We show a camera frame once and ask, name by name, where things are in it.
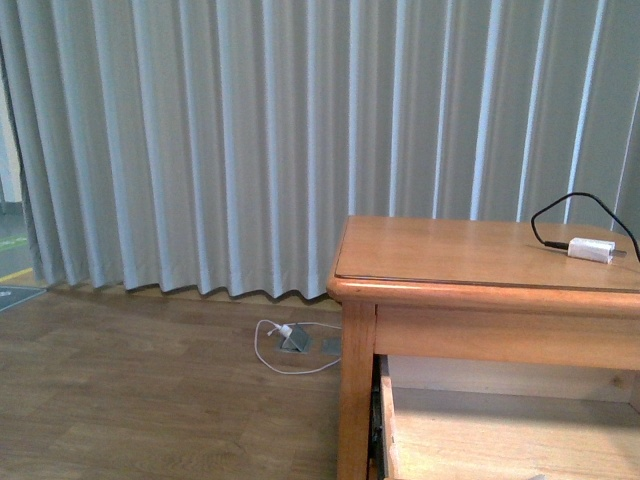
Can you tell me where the wooden drawer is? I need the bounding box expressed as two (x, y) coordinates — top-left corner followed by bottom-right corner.
(372, 356), (639, 479)

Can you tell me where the white floor charger plug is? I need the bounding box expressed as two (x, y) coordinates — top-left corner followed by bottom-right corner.
(279, 325), (292, 338)

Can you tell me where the open grey floor socket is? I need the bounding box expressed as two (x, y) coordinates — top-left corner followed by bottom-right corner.
(276, 324), (312, 353)

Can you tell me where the closed grey floor socket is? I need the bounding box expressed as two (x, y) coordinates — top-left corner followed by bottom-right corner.
(321, 337), (342, 357)

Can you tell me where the pale pleated curtain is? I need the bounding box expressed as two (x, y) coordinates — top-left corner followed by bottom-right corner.
(1, 1), (639, 297)

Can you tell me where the wooden nightstand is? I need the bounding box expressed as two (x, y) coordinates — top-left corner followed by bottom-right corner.
(327, 216), (639, 479)

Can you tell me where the white USB charger plug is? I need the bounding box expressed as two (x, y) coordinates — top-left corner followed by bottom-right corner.
(567, 237), (627, 264)

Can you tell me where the white floor cable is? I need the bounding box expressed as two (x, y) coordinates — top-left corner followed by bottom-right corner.
(254, 319), (343, 375)

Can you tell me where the black USB cable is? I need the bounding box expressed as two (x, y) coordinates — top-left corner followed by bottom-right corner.
(530, 192), (640, 264)

